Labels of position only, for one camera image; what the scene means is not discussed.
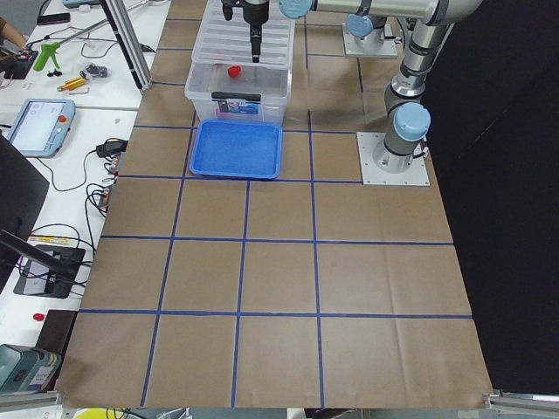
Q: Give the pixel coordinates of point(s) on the green clamp tool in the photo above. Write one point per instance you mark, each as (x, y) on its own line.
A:
(48, 53)

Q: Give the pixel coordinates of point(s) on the black smartphone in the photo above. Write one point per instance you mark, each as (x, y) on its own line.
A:
(55, 18)

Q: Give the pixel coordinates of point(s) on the brass cylinder tool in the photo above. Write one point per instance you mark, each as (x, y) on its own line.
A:
(72, 84)

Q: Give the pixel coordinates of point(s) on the blue plastic tray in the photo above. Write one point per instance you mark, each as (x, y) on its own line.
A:
(244, 149)

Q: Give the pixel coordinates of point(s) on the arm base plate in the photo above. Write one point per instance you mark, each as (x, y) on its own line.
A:
(378, 44)
(382, 168)

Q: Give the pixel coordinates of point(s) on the left aluminium frame post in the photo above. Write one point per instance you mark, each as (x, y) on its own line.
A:
(121, 25)

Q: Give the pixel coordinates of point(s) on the clear plastic box lid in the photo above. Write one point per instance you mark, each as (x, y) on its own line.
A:
(228, 42)

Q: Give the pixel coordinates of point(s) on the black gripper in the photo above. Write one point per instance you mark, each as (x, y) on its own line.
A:
(255, 10)

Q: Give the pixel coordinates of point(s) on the clear plastic storage box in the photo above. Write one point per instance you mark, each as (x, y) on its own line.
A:
(274, 86)

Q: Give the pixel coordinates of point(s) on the black monitor stand base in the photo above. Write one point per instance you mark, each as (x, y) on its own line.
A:
(38, 280)

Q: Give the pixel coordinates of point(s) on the red block from tray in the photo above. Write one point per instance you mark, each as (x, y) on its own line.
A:
(234, 71)

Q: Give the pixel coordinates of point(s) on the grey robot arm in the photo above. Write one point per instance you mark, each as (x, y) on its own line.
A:
(369, 29)
(408, 120)

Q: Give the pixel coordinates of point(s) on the green device box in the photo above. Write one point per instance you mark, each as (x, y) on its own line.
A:
(26, 370)

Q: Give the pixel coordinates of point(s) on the black power adapter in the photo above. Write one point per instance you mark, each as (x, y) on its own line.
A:
(111, 147)

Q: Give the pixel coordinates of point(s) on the black monitor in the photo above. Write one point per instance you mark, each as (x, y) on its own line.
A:
(23, 192)

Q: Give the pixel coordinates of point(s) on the teach pendant tablet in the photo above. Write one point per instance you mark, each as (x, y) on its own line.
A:
(41, 127)

